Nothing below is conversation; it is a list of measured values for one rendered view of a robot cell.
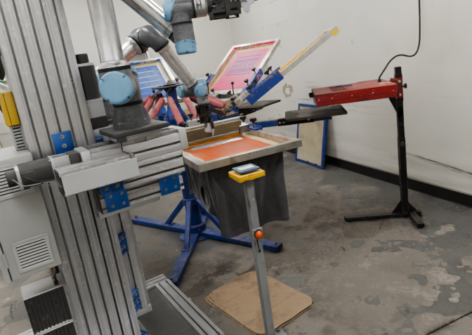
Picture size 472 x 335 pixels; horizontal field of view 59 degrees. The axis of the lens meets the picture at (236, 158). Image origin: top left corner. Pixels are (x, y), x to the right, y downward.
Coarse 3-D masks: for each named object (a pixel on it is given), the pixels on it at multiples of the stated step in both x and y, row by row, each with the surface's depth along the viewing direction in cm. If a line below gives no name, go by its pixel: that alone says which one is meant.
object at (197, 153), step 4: (204, 144) 261; (188, 148) 256; (204, 148) 249; (208, 148) 248; (212, 148) 246; (192, 152) 243; (196, 152) 241; (200, 152) 240; (236, 152) 227; (196, 156) 233; (200, 156) 231; (204, 156) 230; (208, 156) 228; (220, 156) 224; (224, 156) 223; (204, 160) 220; (208, 160) 219
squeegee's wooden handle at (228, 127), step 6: (240, 120) 267; (216, 126) 261; (222, 126) 263; (228, 126) 265; (234, 126) 266; (186, 132) 254; (192, 132) 256; (198, 132) 257; (204, 132) 259; (216, 132) 262; (222, 132) 264; (228, 132) 265; (192, 138) 257; (198, 138) 258
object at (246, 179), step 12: (240, 180) 182; (252, 180) 190; (252, 192) 191; (252, 204) 192; (252, 216) 193; (252, 228) 194; (252, 240) 197; (264, 264) 200; (264, 276) 201; (264, 288) 202; (264, 300) 204; (264, 312) 205; (264, 324) 210
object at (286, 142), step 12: (252, 132) 266; (264, 132) 252; (276, 144) 216; (288, 144) 216; (300, 144) 219; (228, 156) 207; (240, 156) 206; (252, 156) 209; (192, 168) 209; (204, 168) 200
